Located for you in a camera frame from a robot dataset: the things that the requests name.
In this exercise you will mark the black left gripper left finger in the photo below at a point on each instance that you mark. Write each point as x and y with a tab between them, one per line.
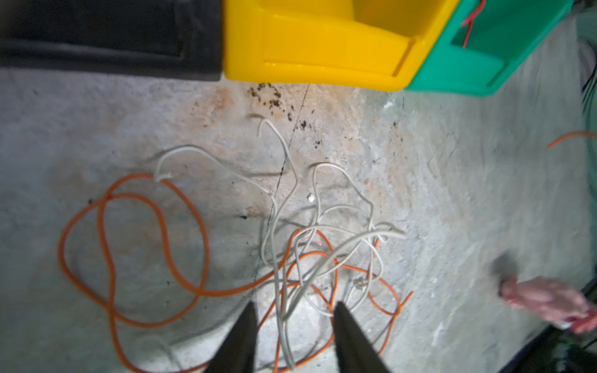
237	352

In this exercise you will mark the pink crumpled object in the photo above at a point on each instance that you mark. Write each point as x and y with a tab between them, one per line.
552	300

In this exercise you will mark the black plastic bin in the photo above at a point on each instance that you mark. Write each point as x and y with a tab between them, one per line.
165	39

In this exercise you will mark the green plastic bin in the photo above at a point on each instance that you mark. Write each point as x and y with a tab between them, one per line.
484	42

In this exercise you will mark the yellow plastic bin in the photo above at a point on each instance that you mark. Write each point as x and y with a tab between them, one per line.
376	45

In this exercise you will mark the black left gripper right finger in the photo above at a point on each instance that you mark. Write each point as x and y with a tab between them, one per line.
354	352

